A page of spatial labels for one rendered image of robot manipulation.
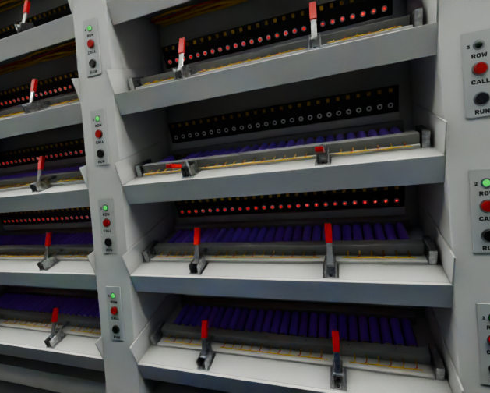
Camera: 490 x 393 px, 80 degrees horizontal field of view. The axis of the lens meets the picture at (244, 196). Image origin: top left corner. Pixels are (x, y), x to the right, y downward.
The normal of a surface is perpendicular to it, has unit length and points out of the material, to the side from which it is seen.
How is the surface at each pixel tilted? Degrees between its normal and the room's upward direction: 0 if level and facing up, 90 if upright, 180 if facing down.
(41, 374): 90
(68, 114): 111
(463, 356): 90
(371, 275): 21
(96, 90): 90
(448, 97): 90
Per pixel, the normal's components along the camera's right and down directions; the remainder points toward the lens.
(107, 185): -0.33, 0.05
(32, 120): -0.28, 0.40
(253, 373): -0.18, -0.91
